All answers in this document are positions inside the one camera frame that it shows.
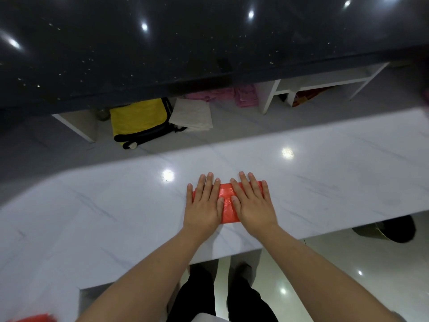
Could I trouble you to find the person's right hand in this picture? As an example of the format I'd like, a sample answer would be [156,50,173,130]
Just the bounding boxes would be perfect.
[229,171,279,232]

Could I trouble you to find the person's left hand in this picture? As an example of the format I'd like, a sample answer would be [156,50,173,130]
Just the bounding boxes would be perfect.
[183,172,225,234]

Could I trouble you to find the red plastic bag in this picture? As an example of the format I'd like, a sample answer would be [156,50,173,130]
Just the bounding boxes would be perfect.
[192,180,266,225]

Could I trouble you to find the person's left forearm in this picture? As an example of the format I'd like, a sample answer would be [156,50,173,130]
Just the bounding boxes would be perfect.
[76,227,219,322]

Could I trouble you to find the person's right forearm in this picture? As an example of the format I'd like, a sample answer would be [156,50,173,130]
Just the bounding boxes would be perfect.
[249,225,408,322]

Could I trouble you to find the white folded cloth bag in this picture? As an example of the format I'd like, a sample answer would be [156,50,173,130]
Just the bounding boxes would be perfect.
[168,98,214,132]

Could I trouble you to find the pile of pink plastic bags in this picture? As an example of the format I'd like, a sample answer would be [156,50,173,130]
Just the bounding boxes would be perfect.
[184,84,260,108]

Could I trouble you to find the person's black trousers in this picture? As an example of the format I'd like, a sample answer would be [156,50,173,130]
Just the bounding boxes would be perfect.
[166,260,279,322]

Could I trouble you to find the orange patterned packet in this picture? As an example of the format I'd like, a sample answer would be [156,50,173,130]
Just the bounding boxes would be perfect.
[291,89,330,108]

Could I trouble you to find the person's white shirt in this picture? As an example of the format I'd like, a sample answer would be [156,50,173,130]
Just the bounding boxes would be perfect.
[190,311,236,322]

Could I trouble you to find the black round stool base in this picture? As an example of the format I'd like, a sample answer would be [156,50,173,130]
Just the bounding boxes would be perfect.
[351,215,417,244]

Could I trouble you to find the red plastic item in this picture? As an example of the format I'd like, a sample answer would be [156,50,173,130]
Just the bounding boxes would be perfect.
[5,313,52,322]

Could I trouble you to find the yellow bag with black straps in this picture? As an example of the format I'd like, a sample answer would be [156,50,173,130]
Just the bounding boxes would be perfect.
[109,97,188,150]

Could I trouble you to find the white shelf frame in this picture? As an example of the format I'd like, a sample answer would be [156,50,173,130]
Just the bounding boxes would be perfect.
[259,61,391,115]

